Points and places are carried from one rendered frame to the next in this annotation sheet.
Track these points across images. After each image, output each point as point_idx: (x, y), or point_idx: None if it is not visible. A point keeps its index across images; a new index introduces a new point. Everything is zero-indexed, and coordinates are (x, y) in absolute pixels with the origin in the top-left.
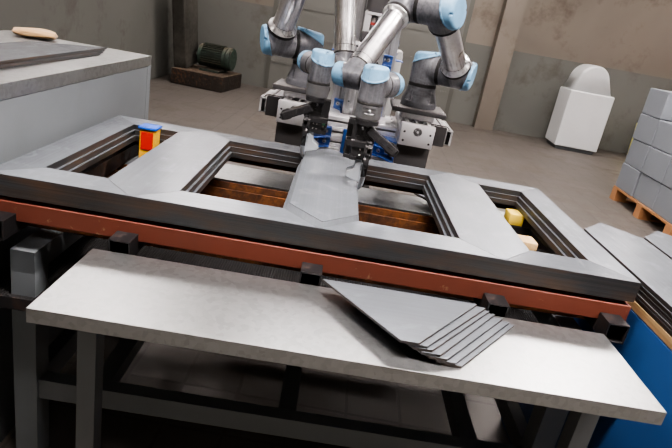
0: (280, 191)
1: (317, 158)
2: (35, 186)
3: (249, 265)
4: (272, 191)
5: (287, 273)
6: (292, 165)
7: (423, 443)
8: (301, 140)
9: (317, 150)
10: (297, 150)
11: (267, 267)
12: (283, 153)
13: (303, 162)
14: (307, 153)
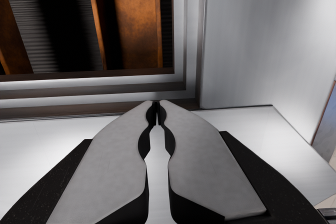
0: (155, 4)
1: (154, 165)
2: None
3: None
4: None
5: (27, 48)
6: (173, 45)
7: None
8: (52, 171)
9: (293, 150)
10: (248, 68)
11: (24, 13)
12: None
13: (34, 126)
14: (212, 121)
